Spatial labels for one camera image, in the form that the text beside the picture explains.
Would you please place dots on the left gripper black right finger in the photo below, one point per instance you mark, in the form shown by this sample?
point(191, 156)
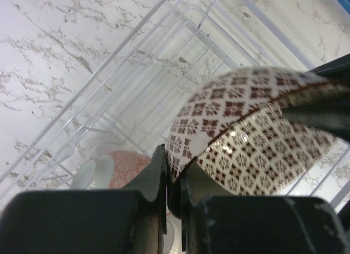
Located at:
point(215, 221)

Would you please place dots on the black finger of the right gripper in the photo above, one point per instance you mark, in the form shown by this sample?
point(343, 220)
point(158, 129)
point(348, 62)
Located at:
point(330, 114)

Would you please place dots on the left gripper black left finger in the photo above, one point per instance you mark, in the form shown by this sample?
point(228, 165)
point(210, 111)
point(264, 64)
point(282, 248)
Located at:
point(127, 220)

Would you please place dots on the orange white floral bowl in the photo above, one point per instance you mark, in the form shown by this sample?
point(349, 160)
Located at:
point(173, 237)

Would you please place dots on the red floral pattern bowl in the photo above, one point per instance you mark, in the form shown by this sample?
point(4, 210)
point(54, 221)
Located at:
point(113, 170)

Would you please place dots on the brown lattice pattern bowl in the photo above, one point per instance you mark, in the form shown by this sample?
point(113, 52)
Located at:
point(233, 129)

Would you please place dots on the clear wire dish rack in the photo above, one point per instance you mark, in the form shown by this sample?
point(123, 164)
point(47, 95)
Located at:
point(82, 78)

